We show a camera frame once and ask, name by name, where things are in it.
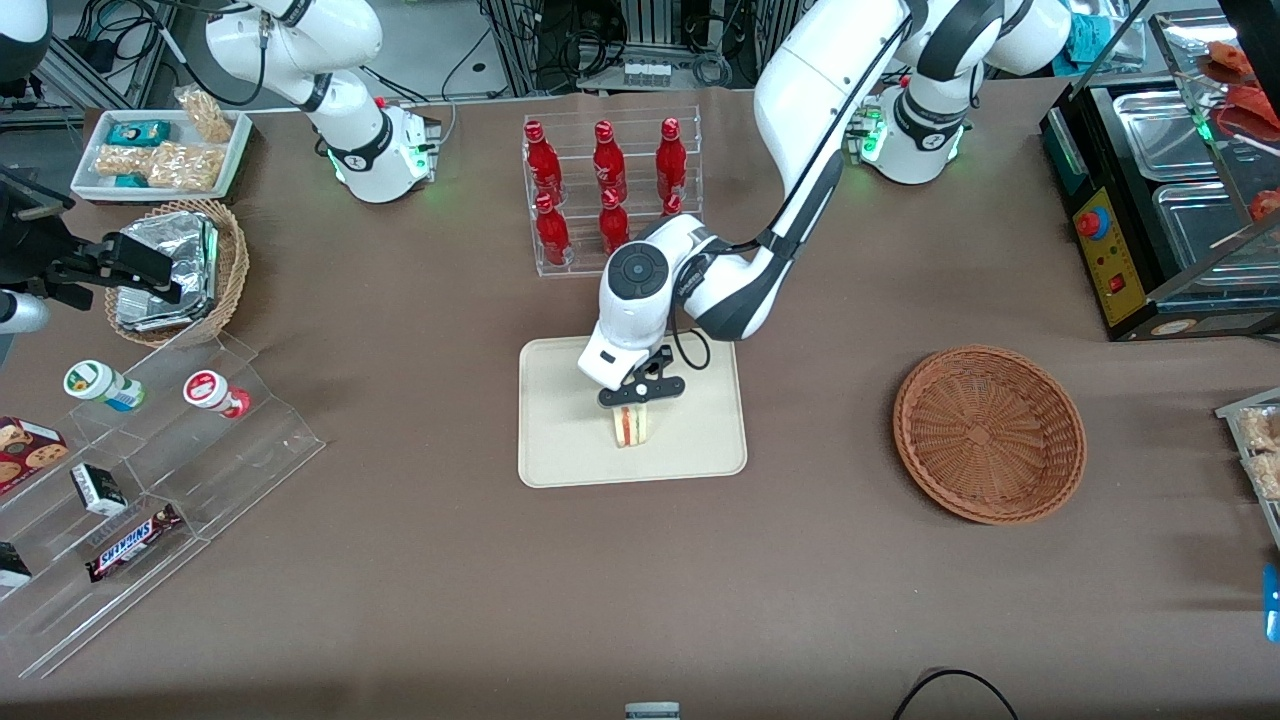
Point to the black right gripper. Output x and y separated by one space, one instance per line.
30 258

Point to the triangle sandwich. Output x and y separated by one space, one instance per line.
632 428

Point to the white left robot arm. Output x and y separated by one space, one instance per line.
800 100

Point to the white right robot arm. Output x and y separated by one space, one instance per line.
350 130

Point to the white rectangular snack tray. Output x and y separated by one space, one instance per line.
90 185

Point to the beige plastic tray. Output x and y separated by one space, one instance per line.
560 430

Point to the light tan wicker basket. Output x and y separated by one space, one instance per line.
232 265

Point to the brown wicker basket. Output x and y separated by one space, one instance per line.
985 435

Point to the metal tray with snacks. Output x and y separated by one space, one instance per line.
1232 412

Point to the silver foil-wrapped package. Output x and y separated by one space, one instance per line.
180 245

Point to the clear bag of peanuts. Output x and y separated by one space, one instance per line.
120 160
205 115
185 165

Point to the green-lidded yogurt cup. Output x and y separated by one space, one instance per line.
95 383

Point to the clear acrylic bottle rack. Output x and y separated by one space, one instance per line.
580 265

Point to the teal snack packet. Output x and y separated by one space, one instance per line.
132 132

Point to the red-lidded yogurt cup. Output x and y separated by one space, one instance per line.
210 390

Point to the red soda bottle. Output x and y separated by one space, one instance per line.
672 205
612 222
552 235
671 160
543 165
608 165

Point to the red cookie box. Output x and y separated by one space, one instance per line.
25 455

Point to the small black white box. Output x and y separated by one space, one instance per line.
98 490

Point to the clear acrylic stepped display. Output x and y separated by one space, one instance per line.
260 440

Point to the snickers chocolate bar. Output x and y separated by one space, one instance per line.
130 545

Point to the black snack packet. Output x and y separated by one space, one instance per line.
12 568

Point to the grey device edge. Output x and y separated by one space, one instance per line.
652 712

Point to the black food warmer cabinet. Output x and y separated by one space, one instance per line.
1100 260

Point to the teal cloth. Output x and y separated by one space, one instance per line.
1085 40

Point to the steel food pan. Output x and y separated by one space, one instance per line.
1200 230
1150 130

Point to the clear bag of crackers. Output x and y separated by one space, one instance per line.
1262 430
1268 475

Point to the red fried food piece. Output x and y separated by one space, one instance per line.
1268 205
1250 112
1225 60

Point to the blue plastic object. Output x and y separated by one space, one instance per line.
1272 600

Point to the aluminium frame rack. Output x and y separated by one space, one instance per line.
515 40

